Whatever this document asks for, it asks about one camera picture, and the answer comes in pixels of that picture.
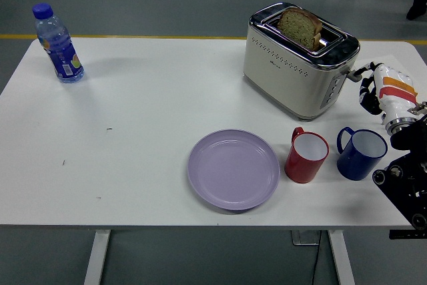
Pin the cream and chrome toaster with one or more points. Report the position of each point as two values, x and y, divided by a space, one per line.
287 74

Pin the blue mug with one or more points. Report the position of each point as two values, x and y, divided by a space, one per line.
355 166

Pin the grey bracket under table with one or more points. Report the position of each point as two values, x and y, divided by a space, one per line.
302 238

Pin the red mug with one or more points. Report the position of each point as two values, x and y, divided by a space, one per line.
300 165

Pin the white table leg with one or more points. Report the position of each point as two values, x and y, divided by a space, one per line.
97 258
342 258

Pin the clear bottle with blue cap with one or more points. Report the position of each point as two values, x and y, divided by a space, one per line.
61 51

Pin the grey toaster lever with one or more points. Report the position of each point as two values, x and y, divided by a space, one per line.
353 76

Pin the black table control panel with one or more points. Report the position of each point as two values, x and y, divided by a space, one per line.
400 235

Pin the slice of bread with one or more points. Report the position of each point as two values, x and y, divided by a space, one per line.
297 28

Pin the purple plate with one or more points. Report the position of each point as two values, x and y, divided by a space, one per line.
233 171

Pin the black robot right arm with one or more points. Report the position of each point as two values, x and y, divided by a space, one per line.
407 171

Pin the white and black right hand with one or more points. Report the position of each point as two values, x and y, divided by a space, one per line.
395 98

